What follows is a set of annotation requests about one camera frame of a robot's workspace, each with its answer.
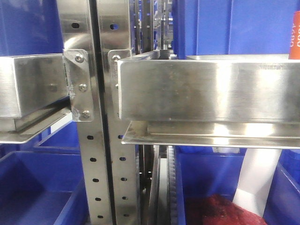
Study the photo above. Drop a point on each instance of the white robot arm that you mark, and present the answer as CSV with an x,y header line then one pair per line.
x,y
255,179

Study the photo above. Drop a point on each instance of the right steel shelf beam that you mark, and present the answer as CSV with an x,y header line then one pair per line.
x,y
211,100

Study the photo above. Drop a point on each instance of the steel shelf beam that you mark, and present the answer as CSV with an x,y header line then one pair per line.
x,y
33,95
211,100

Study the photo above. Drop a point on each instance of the left steel shelf beam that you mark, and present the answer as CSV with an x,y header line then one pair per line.
x,y
33,95

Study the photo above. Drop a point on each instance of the orange cylindrical capacitor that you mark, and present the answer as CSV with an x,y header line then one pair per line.
x,y
294,53

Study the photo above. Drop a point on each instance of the blue bin with red contents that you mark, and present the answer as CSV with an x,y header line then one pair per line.
x,y
200,173

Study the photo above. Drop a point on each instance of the blue bin upper right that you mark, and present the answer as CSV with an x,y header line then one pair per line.
x,y
202,27

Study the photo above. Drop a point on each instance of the right perforated steel upright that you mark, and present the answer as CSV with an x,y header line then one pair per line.
x,y
116,24

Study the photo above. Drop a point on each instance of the perforated steel upright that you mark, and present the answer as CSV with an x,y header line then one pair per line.
x,y
79,54
116,24

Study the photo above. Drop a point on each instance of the red mesh bag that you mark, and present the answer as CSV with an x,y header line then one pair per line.
x,y
217,210

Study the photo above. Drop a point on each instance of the left perforated steel upright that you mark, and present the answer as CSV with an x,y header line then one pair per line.
x,y
79,54

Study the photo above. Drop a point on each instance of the blue bin lower left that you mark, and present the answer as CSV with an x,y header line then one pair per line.
x,y
41,182

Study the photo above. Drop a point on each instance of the blue bin upper left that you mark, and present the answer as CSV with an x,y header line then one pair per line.
x,y
29,27

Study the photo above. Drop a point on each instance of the blue bin lower far right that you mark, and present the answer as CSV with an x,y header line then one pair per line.
x,y
283,204

